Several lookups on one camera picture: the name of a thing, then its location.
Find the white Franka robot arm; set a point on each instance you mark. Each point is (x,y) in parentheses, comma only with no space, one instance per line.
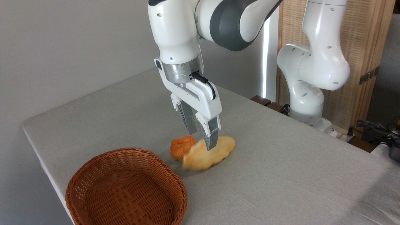
(175,31)

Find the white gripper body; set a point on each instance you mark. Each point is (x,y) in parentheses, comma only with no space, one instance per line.
(203,100)

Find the grey tablecloth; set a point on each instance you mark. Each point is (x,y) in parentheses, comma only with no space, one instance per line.
(281,175)

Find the dark brown wooden block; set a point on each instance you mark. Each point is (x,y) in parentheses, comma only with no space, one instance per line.
(276,107)
(261,100)

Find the dark grey device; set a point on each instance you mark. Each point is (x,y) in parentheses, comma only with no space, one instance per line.
(395,153)

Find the round orange bread bun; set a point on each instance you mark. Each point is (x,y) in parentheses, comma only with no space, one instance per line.
(179,148)

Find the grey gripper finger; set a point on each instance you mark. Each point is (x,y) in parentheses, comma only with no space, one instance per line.
(211,134)
(188,120)

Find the wooden woven folding screen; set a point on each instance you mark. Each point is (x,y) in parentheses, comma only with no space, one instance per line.
(359,37)

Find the brown wicker basket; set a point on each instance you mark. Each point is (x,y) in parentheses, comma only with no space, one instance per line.
(125,193)

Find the dark metal screen hinge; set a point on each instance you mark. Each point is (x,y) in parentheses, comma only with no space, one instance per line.
(368,75)

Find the long braided bread loaf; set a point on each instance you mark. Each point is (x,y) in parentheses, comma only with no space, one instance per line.
(215,156)

